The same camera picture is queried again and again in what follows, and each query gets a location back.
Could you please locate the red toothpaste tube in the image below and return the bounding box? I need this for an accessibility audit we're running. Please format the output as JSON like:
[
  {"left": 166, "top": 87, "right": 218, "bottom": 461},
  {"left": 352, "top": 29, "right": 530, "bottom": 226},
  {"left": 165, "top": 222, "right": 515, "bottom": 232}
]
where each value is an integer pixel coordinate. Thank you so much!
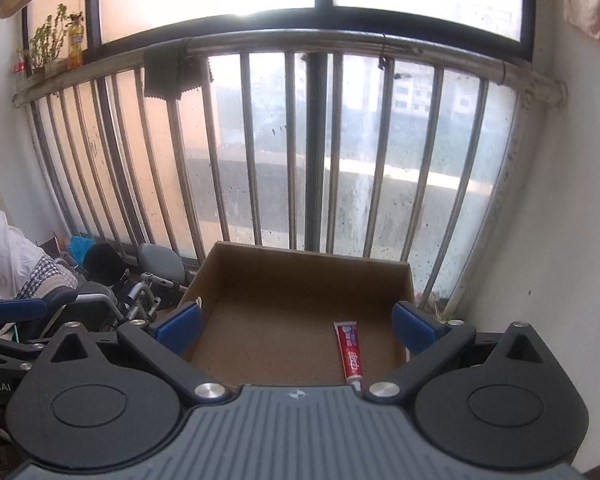
[{"left": 334, "top": 321, "right": 363, "bottom": 392}]

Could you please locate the wheelchair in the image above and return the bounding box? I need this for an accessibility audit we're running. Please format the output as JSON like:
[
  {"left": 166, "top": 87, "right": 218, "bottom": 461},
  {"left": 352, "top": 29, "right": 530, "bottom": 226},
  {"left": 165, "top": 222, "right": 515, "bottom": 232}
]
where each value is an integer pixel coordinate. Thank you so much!
[{"left": 0, "top": 243, "right": 194, "bottom": 344}]

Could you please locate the brown cardboard tray box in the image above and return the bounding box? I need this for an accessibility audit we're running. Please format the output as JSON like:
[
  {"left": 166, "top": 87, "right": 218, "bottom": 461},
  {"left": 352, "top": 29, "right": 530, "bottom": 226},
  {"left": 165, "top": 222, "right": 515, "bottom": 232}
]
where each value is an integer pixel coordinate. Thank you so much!
[{"left": 181, "top": 242, "right": 414, "bottom": 389}]

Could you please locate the yellow bottle on sill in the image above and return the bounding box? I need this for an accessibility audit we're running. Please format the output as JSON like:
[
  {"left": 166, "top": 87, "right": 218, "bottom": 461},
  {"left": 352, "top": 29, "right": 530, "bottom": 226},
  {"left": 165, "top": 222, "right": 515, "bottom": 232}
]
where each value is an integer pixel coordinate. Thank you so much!
[{"left": 67, "top": 14, "right": 84, "bottom": 70}]

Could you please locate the potted green plant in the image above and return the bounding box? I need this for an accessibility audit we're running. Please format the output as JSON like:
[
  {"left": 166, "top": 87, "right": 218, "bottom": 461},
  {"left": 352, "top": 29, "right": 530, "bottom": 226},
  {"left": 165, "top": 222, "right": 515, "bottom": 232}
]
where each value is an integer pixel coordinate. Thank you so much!
[{"left": 28, "top": 3, "right": 84, "bottom": 79}]

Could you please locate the dark cloth on railing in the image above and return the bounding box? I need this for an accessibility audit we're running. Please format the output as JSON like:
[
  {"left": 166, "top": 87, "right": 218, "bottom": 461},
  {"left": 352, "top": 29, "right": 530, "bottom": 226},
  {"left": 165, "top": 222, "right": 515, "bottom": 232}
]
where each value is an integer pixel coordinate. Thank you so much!
[{"left": 143, "top": 38, "right": 212, "bottom": 101}]

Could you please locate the metal window railing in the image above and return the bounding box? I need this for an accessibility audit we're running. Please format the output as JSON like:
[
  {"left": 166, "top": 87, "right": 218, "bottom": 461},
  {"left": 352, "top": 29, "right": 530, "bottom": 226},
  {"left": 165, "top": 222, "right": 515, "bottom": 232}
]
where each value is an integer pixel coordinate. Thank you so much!
[{"left": 14, "top": 29, "right": 567, "bottom": 318}]

